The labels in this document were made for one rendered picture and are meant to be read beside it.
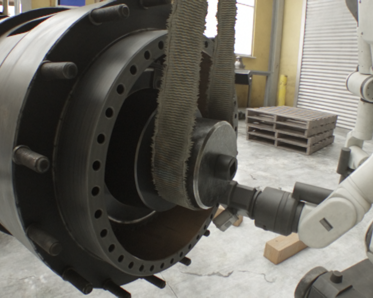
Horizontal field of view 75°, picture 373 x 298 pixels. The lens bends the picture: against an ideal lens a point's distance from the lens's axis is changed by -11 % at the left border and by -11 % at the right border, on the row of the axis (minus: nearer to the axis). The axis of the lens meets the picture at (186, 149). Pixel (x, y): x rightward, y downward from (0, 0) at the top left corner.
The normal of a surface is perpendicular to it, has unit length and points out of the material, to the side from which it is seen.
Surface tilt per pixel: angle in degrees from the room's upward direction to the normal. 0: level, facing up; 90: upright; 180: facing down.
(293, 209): 60
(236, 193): 50
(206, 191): 90
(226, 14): 102
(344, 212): 81
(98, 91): 55
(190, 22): 92
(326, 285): 45
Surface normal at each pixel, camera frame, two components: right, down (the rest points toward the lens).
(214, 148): 0.83, 0.19
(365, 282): 0.04, -0.96
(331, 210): -0.54, 0.06
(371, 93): -0.07, 0.41
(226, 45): 0.50, 0.43
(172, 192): -0.53, 0.56
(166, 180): -0.55, 0.35
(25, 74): -0.45, -0.32
